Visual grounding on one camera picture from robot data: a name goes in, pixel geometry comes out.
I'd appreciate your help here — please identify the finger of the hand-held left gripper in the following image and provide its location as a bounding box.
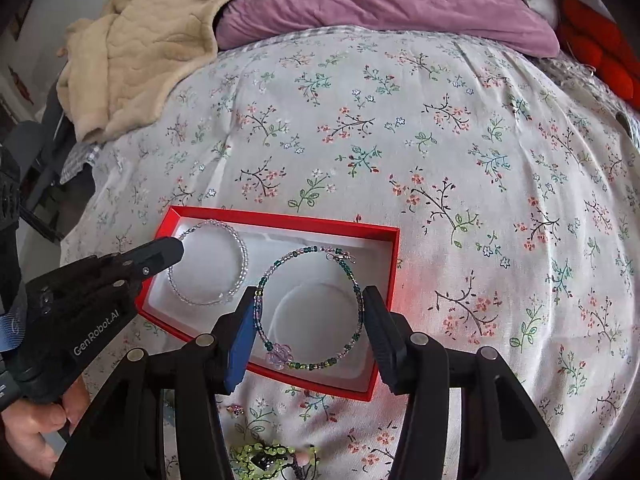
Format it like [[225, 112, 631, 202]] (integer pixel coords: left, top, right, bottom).
[[94, 236, 185, 292]]

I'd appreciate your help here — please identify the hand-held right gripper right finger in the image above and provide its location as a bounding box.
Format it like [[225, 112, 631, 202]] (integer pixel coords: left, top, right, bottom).
[[362, 285, 573, 480]]

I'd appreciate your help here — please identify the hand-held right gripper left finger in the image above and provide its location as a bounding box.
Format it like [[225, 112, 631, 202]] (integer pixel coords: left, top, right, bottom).
[[50, 285, 258, 480]]

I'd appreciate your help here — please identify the green bead bracelet purple flower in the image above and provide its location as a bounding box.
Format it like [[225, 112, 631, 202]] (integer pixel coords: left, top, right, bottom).
[[255, 245, 364, 372]]

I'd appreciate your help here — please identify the clear bead bracelet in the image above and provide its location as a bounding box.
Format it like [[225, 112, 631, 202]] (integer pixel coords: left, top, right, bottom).
[[167, 220, 249, 307]]

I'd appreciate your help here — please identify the yellow-green bead bracelet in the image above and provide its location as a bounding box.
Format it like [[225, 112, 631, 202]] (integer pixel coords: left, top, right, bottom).
[[229, 441, 321, 480]]

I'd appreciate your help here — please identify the red jewelry box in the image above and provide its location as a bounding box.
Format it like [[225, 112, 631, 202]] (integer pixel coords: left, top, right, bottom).
[[136, 205, 402, 402]]

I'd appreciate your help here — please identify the person's left hand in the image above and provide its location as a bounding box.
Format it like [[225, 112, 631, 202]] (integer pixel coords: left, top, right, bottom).
[[0, 375, 92, 479]]

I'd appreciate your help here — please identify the grey checked cloth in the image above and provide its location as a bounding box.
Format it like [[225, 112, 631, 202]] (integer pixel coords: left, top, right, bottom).
[[60, 142, 106, 183]]

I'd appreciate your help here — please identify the grey chair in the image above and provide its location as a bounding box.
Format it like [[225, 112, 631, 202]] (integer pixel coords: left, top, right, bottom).
[[15, 75, 96, 241]]

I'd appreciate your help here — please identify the floral bedsheet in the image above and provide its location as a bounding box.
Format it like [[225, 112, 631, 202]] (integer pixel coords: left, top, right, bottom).
[[60, 25, 640, 480]]

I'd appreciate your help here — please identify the beige fleece blanket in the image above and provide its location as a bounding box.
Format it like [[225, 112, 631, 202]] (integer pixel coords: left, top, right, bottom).
[[56, 0, 271, 145]]

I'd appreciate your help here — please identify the red knitted item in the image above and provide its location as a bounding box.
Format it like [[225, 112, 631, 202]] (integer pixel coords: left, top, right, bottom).
[[557, 0, 640, 111]]

